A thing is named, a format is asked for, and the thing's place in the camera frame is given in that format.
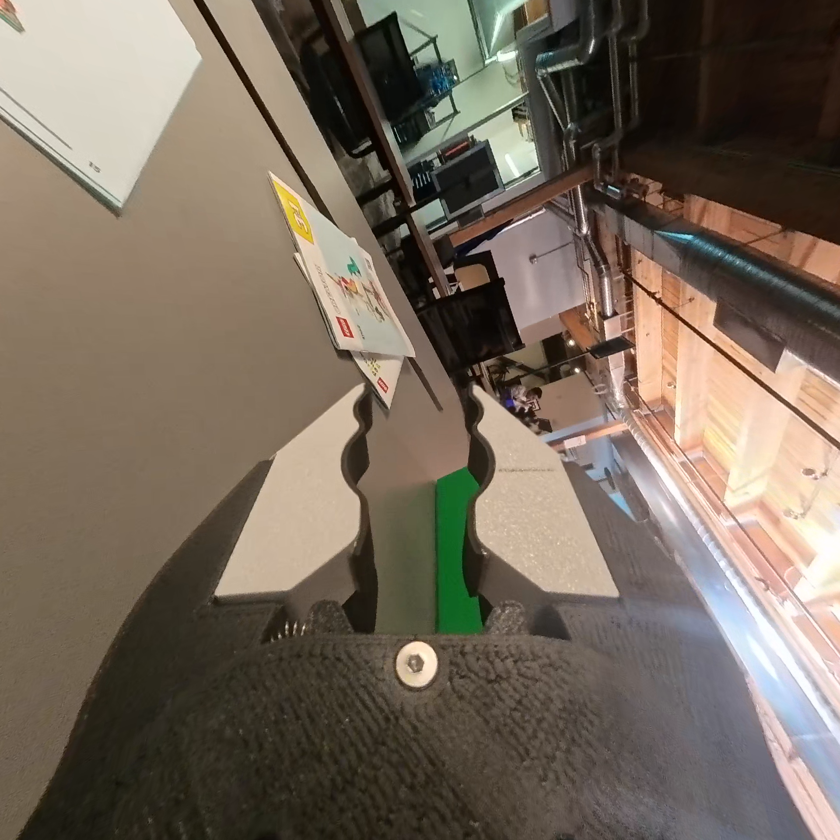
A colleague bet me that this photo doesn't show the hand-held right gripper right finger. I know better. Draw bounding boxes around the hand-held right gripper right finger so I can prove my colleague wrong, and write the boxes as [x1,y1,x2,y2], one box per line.
[465,385,620,634]

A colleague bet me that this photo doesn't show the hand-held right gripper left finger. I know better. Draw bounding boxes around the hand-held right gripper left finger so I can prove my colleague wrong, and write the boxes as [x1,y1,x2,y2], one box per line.
[213,385,380,634]

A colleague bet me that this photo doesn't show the green baseplate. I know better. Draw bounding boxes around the green baseplate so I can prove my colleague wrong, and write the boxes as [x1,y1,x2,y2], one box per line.
[434,467,487,635]

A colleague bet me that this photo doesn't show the closed instruction booklet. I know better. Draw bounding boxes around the closed instruction booklet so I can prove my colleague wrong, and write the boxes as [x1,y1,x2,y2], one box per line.
[294,252,404,411]

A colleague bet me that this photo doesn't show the black plastic crate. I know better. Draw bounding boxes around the black plastic crate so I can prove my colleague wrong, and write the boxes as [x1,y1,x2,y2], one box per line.
[416,279,525,371]

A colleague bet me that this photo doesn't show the closed booklet with yellow corner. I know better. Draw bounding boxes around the closed booklet with yellow corner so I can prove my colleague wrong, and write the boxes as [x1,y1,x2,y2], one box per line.
[268,171,416,358]

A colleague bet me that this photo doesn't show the black framed chair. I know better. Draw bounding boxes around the black framed chair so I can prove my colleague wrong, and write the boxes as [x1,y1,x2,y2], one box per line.
[453,252,501,293]

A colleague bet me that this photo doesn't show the computer monitor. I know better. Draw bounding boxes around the computer monitor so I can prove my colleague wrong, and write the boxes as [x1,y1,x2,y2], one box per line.
[430,139,506,221]

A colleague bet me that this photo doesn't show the black shelf rack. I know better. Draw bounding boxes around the black shelf rack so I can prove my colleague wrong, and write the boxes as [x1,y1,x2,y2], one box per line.
[354,10,460,155]

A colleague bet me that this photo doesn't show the metal ceiling pipes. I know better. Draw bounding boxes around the metal ceiling pipes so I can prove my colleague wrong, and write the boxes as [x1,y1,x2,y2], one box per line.
[525,0,651,185]

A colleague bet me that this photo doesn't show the open instruction booklet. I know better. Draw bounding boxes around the open instruction booklet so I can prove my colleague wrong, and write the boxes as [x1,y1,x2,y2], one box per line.
[0,0,203,214]

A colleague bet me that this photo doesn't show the silver spiral duct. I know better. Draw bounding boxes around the silver spiral duct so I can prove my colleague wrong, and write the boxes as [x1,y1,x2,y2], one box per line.
[571,187,618,319]

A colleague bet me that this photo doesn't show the large dark ceiling duct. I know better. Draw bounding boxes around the large dark ceiling duct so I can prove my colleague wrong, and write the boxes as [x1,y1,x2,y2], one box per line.
[594,187,840,368]

